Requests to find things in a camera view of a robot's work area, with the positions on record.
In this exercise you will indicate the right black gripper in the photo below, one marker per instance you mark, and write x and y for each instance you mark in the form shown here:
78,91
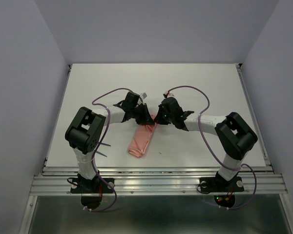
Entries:
158,119

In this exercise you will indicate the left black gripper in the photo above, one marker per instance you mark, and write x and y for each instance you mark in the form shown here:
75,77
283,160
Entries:
146,118

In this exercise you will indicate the pink satin napkin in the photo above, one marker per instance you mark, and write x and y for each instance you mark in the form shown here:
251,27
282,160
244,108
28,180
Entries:
141,140

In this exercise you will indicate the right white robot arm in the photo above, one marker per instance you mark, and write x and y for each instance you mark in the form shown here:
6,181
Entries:
235,135

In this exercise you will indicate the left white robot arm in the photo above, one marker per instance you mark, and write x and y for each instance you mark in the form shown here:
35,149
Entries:
89,127

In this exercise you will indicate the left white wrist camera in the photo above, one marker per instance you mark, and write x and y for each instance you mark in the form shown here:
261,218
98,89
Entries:
143,95

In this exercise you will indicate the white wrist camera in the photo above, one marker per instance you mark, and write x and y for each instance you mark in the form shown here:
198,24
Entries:
167,94
143,95

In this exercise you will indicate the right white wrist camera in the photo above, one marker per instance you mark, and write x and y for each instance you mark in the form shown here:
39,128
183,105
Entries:
167,94

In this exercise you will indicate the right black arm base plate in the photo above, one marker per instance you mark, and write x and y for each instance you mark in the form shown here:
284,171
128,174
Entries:
219,185

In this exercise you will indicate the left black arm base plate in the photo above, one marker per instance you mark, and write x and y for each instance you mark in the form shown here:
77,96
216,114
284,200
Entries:
84,186

